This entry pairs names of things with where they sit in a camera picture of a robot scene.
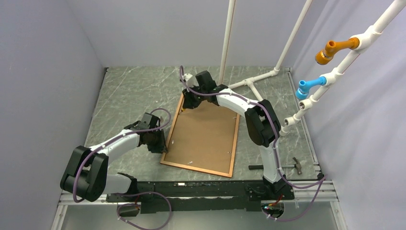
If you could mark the orange pipe fitting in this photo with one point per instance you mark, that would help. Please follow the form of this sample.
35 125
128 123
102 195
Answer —
325 55

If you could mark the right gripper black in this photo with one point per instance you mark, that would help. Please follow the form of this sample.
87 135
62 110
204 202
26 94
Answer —
188 103

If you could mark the red wooden picture frame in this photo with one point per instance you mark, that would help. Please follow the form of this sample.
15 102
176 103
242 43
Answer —
203 139

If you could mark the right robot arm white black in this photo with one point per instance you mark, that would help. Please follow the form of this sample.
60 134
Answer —
262 122

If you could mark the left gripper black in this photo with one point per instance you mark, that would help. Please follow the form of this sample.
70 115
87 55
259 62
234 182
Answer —
161 147

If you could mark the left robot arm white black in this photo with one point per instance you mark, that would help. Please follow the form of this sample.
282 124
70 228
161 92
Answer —
86 175

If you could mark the blue pipe fitting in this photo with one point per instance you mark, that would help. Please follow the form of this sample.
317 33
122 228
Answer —
304 87

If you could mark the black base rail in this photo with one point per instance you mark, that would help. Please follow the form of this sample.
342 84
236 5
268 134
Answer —
248 195

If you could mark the black handle hammer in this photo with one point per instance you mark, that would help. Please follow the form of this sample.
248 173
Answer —
297 165

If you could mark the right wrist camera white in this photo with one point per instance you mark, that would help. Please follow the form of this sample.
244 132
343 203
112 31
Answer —
190 80

